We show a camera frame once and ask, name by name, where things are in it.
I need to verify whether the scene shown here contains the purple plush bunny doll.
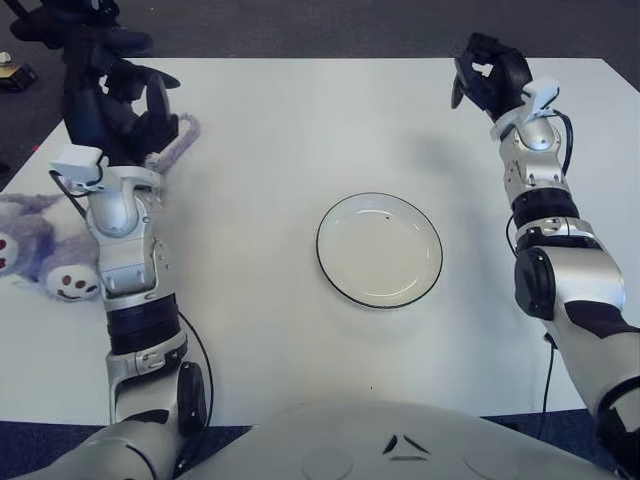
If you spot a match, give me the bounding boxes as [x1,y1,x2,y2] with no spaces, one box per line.
[0,112,204,304]

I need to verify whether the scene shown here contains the white plate with black rim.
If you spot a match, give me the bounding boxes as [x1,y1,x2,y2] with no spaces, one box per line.
[315,192,444,309]

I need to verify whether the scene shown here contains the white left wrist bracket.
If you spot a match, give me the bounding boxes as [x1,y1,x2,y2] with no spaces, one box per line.
[48,144,164,194]

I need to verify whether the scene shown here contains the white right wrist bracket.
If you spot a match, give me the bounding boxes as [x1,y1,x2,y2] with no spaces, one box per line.
[489,79,560,141]

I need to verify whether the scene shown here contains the black office chair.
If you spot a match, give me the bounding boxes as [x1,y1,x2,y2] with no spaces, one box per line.
[9,0,121,49]

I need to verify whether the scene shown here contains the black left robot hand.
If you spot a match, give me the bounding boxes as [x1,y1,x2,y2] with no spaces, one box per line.
[62,34,181,166]

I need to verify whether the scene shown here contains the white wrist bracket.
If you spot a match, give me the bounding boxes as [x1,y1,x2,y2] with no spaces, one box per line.
[489,79,560,141]
[48,144,164,194]

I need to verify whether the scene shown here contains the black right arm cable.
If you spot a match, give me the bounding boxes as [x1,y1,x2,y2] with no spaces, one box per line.
[504,109,574,441]

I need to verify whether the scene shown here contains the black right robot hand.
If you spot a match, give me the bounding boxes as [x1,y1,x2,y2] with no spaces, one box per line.
[449,32,534,124]

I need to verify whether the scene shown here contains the small cardboard box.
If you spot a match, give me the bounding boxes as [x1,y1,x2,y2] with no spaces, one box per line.
[0,52,39,94]

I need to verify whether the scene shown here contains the grey robot torso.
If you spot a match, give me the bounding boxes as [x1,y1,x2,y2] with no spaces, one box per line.
[169,399,624,480]

